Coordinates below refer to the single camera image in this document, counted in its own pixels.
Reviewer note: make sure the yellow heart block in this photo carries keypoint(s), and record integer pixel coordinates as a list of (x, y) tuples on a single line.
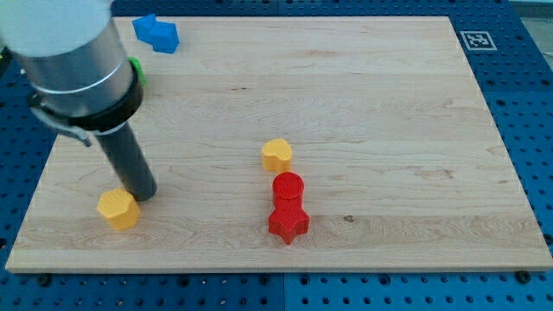
[(277, 156)]

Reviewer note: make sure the red cylinder block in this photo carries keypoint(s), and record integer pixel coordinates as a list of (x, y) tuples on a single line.
[(288, 188)]

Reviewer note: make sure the red star block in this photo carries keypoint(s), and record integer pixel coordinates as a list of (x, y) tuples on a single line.
[(288, 220)]

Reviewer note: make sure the light wooden board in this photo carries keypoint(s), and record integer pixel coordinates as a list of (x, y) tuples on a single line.
[(403, 166)]

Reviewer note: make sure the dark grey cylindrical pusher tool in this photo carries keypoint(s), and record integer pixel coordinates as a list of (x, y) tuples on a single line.
[(126, 157)]

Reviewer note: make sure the blue cube block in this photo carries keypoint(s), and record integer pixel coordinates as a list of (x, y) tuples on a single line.
[(163, 37)]

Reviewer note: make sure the yellow hexagon block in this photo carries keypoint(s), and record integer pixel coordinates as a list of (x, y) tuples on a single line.
[(119, 208)]

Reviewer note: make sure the green block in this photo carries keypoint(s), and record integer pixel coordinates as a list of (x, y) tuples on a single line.
[(135, 62)]

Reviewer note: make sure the blue arrow-shaped block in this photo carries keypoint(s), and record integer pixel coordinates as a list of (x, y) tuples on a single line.
[(142, 26)]

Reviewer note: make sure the white fiducial marker tag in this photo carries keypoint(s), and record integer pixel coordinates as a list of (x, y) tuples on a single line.
[(475, 40)]

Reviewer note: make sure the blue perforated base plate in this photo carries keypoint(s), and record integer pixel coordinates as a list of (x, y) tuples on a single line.
[(516, 81)]

